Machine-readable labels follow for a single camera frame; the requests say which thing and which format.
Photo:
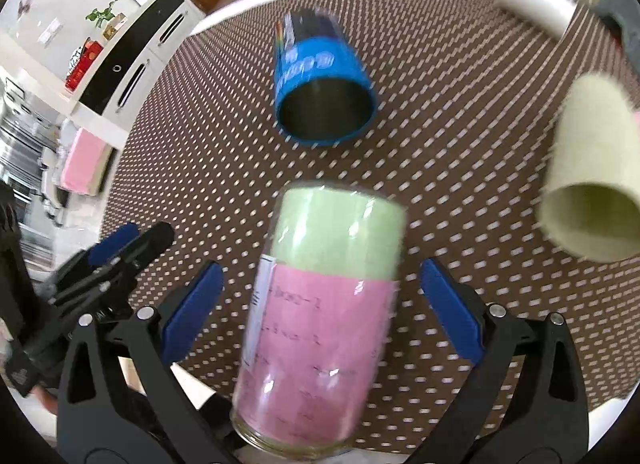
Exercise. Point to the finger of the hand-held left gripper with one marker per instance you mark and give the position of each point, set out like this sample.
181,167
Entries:
113,246
152,243

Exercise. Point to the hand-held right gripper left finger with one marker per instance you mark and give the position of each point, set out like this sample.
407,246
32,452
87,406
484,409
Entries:
194,311

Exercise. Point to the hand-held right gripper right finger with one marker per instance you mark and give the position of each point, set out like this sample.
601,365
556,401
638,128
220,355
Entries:
451,309

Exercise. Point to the green and pink glass cup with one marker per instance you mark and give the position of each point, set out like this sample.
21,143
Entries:
320,324

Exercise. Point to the pale green cup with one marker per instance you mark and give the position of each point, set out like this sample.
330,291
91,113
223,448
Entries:
592,164

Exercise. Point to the blue cup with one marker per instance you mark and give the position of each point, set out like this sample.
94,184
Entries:
322,89

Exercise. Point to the pink cloth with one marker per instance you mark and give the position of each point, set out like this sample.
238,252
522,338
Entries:
82,162

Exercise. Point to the brown dotted table mat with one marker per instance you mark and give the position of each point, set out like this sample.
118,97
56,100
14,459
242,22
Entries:
450,154

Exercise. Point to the red box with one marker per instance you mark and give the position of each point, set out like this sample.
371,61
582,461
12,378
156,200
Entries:
82,64

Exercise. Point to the white and black cabinet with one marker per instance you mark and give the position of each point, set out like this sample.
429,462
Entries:
150,27

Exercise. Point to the green potted plant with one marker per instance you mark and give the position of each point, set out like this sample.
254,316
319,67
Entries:
105,12

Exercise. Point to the dark grey cloth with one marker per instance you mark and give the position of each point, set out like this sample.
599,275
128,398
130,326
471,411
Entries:
617,14

